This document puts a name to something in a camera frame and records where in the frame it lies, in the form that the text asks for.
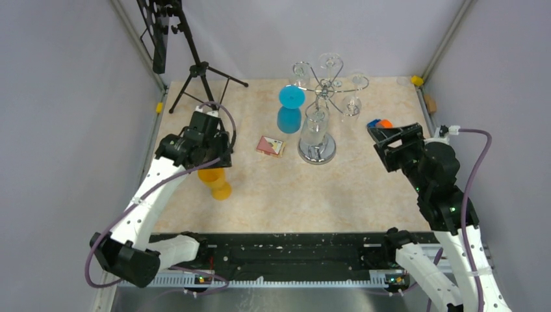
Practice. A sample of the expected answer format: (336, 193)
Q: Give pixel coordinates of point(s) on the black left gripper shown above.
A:
(222, 140)

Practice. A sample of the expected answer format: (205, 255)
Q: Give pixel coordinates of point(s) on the black tripod stand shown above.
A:
(200, 67)

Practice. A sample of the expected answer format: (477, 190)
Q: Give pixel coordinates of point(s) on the playing card box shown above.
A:
(270, 146)

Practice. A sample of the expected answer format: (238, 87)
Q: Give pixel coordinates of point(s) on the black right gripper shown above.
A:
(410, 135)

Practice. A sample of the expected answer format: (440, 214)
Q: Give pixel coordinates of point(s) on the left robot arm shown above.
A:
(124, 249)

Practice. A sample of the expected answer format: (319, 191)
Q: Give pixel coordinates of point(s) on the black perforated plate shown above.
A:
(155, 16)

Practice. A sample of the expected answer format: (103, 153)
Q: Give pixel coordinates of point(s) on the clear patterned wine glass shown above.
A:
(315, 125)

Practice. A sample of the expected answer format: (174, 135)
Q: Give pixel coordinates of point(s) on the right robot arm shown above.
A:
(460, 277)

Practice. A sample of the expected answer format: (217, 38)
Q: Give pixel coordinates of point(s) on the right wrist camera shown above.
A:
(443, 131)

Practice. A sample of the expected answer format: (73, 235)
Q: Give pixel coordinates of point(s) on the clear small wine glass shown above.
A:
(351, 104)

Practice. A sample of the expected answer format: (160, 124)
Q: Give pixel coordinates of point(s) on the yellow corner clamp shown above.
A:
(417, 80)

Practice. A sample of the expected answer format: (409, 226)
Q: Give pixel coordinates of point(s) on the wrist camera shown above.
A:
(443, 131)
(208, 111)

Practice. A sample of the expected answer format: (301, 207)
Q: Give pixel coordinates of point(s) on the blue orange toy car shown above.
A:
(378, 123)

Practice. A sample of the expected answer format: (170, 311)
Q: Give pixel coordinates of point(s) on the yellow wine glass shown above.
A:
(215, 179)

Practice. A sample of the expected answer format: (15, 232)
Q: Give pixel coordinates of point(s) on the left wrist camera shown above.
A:
(208, 111)

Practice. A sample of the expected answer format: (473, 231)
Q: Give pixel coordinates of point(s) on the blue wine glass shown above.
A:
(291, 98)

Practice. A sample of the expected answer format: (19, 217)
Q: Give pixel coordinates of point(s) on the chrome wine glass rack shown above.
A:
(328, 92)

